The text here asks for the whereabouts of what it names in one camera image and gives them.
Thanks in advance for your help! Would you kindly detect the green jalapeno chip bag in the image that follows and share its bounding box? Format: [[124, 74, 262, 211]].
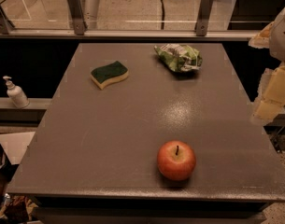
[[154, 44, 203, 73]]

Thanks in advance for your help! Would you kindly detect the white pipe column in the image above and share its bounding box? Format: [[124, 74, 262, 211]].
[[56, 0, 101, 29]]

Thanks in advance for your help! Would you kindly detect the brown crumpled bag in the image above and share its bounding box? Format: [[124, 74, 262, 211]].
[[0, 196, 36, 224]]

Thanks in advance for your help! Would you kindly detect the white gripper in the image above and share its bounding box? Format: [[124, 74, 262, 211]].
[[249, 8, 285, 125]]

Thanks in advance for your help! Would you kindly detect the metal railing post right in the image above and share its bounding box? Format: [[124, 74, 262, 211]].
[[195, 0, 214, 36]]

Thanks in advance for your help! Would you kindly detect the green and yellow sponge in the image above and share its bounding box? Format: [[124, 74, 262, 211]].
[[91, 61, 129, 90]]

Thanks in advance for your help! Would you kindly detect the white pump dispenser bottle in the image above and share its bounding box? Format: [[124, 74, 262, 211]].
[[3, 76, 30, 108]]

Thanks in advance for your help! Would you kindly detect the metal railing post far left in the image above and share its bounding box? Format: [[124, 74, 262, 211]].
[[0, 5, 15, 35]]

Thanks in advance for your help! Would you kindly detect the metal railing post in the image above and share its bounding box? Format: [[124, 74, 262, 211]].
[[195, 0, 214, 36], [0, 5, 15, 35], [67, 0, 86, 35]]

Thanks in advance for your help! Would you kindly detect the red apple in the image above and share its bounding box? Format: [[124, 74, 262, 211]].
[[157, 140, 196, 181]]

